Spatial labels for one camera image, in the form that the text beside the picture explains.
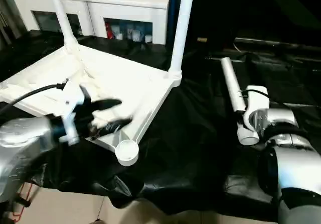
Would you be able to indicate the white plastic table leg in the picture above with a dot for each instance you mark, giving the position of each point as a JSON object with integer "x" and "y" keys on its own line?
{"x": 62, "y": 15}
{"x": 181, "y": 28}
{"x": 231, "y": 88}

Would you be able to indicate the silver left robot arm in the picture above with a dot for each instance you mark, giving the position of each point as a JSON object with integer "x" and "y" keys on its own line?
{"x": 25, "y": 148}

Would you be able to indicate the red bottle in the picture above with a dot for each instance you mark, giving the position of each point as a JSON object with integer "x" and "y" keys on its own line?
{"x": 109, "y": 32}

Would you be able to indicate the black work mat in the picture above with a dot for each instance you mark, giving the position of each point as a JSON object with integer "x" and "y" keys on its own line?
{"x": 210, "y": 158}

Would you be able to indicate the white cabinet with glass doors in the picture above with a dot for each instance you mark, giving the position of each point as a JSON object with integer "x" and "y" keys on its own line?
{"x": 100, "y": 0}

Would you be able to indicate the small tan label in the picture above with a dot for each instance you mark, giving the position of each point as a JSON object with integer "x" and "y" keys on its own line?
{"x": 202, "y": 39}

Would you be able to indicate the dark low shelf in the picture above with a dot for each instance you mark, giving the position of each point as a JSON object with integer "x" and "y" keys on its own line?
{"x": 281, "y": 44}

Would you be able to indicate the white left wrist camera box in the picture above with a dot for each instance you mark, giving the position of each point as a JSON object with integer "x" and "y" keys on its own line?
{"x": 75, "y": 108}

